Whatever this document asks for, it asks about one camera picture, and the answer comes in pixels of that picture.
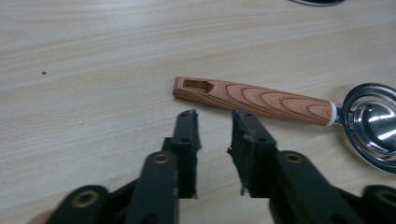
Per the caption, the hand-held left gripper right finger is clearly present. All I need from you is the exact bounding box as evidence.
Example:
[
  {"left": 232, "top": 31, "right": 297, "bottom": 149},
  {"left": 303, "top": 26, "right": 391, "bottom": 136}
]
[{"left": 227, "top": 109, "right": 365, "bottom": 224}]

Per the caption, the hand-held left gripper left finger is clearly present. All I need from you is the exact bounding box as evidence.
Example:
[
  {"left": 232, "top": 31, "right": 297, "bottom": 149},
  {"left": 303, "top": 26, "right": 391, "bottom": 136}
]
[{"left": 124, "top": 108, "right": 202, "bottom": 224}]

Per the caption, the egg separator with wooden handle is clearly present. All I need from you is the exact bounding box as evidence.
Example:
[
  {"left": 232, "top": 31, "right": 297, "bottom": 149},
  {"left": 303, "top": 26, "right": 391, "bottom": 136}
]
[{"left": 172, "top": 76, "right": 396, "bottom": 175}]

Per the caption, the dark round object with metal rim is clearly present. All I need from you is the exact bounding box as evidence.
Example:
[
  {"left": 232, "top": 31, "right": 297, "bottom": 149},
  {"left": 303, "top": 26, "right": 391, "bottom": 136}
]
[{"left": 289, "top": 0, "right": 346, "bottom": 7}]

